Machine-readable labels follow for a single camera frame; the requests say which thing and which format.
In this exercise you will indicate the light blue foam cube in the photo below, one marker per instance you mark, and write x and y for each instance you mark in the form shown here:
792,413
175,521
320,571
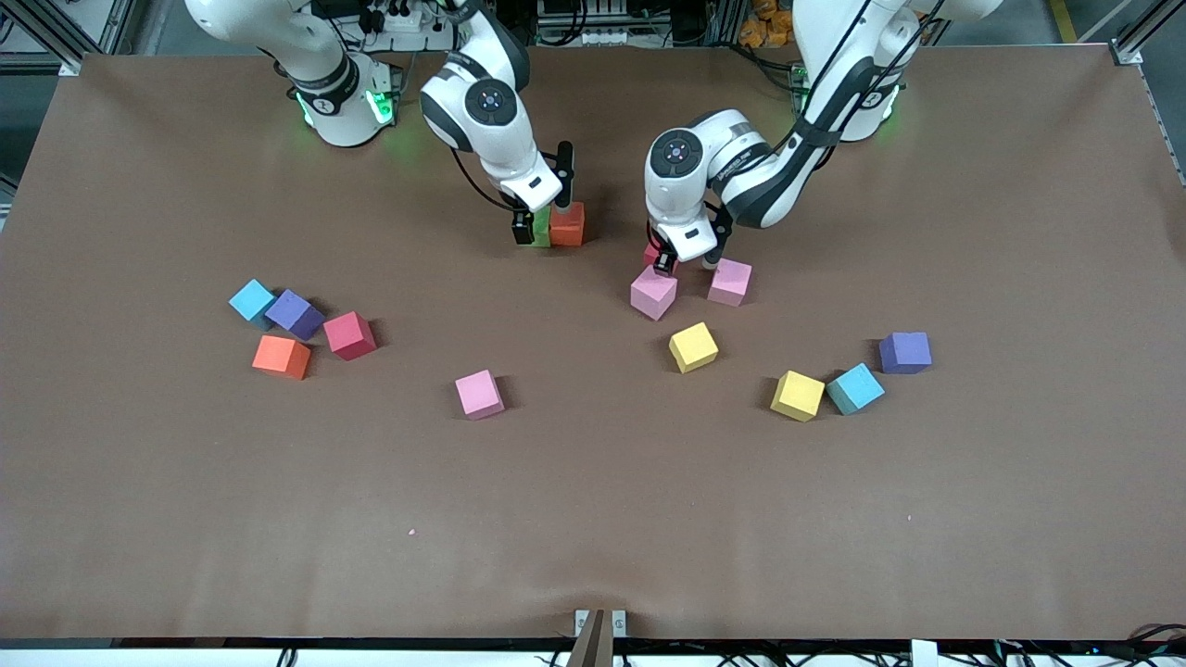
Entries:
250,299

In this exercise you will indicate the orange yellow toy pile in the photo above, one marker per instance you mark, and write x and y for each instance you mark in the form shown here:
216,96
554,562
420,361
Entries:
764,28

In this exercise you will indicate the yellow foam cube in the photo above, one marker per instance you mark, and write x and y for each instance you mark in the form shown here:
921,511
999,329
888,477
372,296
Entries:
693,347
798,396

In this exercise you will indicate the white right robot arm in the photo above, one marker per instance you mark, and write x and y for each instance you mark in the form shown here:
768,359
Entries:
505,153

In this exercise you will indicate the notched purple foam cube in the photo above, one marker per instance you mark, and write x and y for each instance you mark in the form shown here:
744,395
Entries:
904,353

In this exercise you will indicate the metal bracket with brown strip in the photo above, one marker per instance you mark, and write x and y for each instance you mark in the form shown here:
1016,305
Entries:
598,639

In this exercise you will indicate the white power strip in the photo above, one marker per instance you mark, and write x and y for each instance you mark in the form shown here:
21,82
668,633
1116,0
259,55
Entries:
400,18

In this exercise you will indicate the notched pink foam cube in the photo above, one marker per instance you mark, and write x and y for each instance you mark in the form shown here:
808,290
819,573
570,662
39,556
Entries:
732,284

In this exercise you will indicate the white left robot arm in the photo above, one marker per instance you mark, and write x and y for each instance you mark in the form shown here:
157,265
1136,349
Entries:
672,199

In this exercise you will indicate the orange foam cube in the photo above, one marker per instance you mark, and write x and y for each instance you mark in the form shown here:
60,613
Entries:
567,225
278,357

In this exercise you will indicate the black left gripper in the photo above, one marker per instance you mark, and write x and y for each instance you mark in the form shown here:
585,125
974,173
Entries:
664,261

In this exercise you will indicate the red foam cube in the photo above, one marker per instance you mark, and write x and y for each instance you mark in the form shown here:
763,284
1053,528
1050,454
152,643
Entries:
349,335
650,253

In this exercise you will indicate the green foam cube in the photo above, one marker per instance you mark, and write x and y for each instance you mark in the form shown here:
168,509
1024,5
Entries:
543,233

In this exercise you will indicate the brown table cover sheet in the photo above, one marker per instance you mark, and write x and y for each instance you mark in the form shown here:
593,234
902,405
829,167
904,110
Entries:
593,509

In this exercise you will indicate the dark electronics rack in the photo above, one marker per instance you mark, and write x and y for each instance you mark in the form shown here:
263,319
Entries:
602,18

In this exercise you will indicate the teal foam cube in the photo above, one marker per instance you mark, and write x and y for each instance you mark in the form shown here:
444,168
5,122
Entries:
854,388

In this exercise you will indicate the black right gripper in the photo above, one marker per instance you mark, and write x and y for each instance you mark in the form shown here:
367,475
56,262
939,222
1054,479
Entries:
523,225

